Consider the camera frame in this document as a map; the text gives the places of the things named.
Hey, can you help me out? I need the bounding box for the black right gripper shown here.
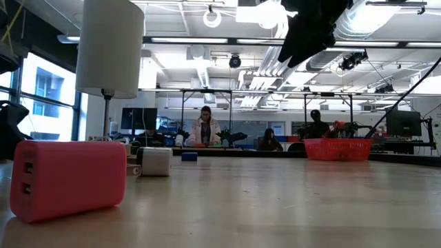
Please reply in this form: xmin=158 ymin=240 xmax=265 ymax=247
xmin=277 ymin=0 xmax=354 ymax=69

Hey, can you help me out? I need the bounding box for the white cube charger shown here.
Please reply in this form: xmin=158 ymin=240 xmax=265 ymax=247
xmin=136 ymin=147 xmax=174 ymax=178

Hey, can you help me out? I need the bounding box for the black ceiling mounted device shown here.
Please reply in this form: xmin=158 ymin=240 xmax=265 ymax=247
xmin=338 ymin=50 xmax=369 ymax=72

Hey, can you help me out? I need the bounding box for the black overhead light bar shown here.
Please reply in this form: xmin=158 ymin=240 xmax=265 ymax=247
xmin=142 ymin=35 xmax=441 ymax=48

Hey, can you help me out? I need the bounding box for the person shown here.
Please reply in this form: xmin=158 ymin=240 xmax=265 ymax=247
xmin=257 ymin=127 xmax=284 ymax=152
xmin=299 ymin=109 xmax=331 ymax=140
xmin=136 ymin=129 xmax=165 ymax=147
xmin=185 ymin=105 xmax=222 ymax=147

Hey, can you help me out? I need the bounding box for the red plastic basket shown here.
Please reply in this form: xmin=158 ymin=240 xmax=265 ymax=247
xmin=303 ymin=138 xmax=373 ymax=162

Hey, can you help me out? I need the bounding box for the white cylinder table lamp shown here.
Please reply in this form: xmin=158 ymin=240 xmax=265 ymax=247
xmin=75 ymin=0 xmax=145 ymax=141

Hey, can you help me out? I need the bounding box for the ceiling light fixture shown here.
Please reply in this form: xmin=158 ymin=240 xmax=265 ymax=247
xmin=57 ymin=34 xmax=81 ymax=45

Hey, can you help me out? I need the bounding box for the large pink USB charger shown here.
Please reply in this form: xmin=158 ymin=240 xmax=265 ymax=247
xmin=9 ymin=139 xmax=143 ymax=223

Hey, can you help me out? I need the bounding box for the black metal rig frame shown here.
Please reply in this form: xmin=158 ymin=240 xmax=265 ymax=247
xmin=180 ymin=88 xmax=233 ymax=148
xmin=303 ymin=91 xmax=354 ymax=139

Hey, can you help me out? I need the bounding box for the black ceiling dome camera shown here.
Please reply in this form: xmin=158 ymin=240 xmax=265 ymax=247
xmin=228 ymin=54 xmax=243 ymax=69

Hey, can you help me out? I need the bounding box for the white coiled ceiling cable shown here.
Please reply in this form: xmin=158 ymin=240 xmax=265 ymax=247
xmin=203 ymin=9 xmax=223 ymax=29

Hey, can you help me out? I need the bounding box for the black aluminium table frame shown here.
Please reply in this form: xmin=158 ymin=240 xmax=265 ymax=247
xmin=130 ymin=146 xmax=441 ymax=168

